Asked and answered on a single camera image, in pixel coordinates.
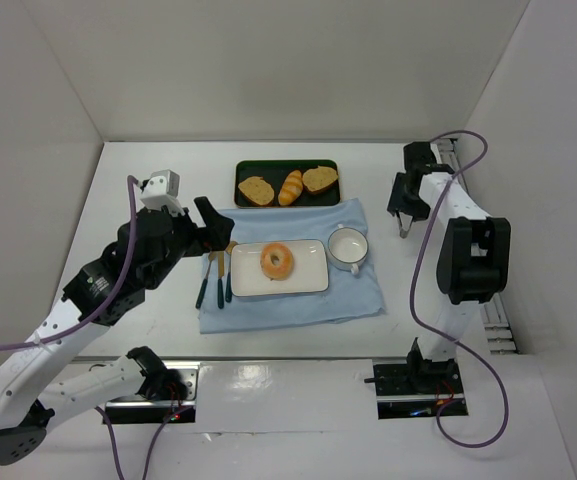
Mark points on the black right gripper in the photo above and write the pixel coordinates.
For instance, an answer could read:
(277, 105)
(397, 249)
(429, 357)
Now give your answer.
(403, 204)

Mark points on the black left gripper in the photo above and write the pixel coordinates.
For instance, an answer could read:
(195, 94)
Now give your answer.
(194, 232)

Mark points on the metal kitchen tongs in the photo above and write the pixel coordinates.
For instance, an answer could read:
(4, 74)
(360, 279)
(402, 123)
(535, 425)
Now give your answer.
(404, 222)

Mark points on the orange glazed donut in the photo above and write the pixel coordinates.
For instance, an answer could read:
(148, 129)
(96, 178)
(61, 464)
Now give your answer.
(276, 261)

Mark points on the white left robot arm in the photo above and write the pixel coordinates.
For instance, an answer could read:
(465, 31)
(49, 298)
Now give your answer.
(32, 401)

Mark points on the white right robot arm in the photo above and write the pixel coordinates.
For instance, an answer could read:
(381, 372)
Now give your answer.
(472, 264)

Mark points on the left bread slice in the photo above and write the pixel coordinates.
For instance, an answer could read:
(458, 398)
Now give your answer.
(257, 191)

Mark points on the bread slice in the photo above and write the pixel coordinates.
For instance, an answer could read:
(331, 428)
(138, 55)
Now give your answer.
(320, 179)
(257, 191)

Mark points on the striped bread roll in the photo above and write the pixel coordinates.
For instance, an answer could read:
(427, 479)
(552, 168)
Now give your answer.
(291, 189)

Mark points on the right bread slice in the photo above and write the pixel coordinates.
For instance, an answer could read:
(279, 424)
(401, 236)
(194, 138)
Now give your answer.
(320, 179)

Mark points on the dark green serving tray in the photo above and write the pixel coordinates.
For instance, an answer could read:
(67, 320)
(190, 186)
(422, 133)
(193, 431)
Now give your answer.
(275, 172)

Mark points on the white rectangular plate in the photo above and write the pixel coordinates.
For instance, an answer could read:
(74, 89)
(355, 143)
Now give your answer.
(309, 275)

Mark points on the light blue cloth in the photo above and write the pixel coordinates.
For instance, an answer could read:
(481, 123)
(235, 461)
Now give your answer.
(347, 296)

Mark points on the gold knife green handle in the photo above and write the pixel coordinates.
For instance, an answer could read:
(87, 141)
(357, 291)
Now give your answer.
(220, 284)

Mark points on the gold spoon green handle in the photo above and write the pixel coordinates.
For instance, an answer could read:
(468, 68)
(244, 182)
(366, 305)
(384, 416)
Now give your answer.
(228, 287)

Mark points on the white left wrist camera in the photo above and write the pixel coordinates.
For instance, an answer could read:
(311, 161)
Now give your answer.
(160, 191)

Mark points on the aluminium rail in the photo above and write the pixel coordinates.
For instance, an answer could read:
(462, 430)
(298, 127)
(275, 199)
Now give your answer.
(498, 331)

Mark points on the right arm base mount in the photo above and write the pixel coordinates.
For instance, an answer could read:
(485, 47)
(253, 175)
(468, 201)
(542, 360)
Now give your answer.
(401, 395)

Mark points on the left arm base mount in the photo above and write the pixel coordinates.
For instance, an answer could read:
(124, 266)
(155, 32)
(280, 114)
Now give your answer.
(176, 397)

